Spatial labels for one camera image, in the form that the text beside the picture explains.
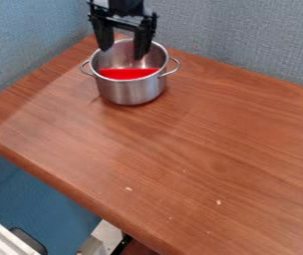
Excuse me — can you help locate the white ribbed radiator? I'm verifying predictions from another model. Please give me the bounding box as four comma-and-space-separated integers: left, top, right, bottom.
0, 210, 31, 255

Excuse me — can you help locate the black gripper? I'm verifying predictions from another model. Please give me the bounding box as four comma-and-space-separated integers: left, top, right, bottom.
87, 0, 156, 60

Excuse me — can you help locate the black box on floor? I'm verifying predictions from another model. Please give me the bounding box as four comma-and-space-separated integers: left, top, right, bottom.
8, 227, 49, 255

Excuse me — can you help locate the white table leg bracket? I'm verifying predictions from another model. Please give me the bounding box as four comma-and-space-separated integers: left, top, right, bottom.
77, 220, 123, 255

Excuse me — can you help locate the silver metal pot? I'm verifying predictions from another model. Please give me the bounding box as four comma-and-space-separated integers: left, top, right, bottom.
79, 39, 180, 106

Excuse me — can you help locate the red flat object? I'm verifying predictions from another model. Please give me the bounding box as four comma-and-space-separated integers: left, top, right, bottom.
99, 68, 158, 80

